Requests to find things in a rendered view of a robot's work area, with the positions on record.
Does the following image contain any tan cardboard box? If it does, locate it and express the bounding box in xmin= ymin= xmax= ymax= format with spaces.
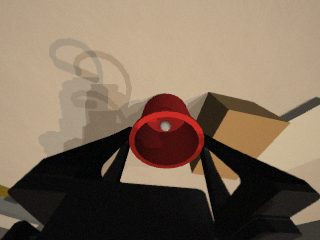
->
xmin=189 ymin=92 xmax=290 ymax=180

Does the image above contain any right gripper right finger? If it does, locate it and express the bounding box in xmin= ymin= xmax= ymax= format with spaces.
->
xmin=200 ymin=133 xmax=320 ymax=236

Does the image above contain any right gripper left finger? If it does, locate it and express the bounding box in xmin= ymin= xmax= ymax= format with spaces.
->
xmin=28 ymin=127 xmax=132 ymax=182

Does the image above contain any beige flat square mat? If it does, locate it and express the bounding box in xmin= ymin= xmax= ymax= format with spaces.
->
xmin=257 ymin=97 xmax=320 ymax=171

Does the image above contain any grey marble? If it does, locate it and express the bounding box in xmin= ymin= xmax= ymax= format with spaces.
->
xmin=160 ymin=121 xmax=171 ymax=131

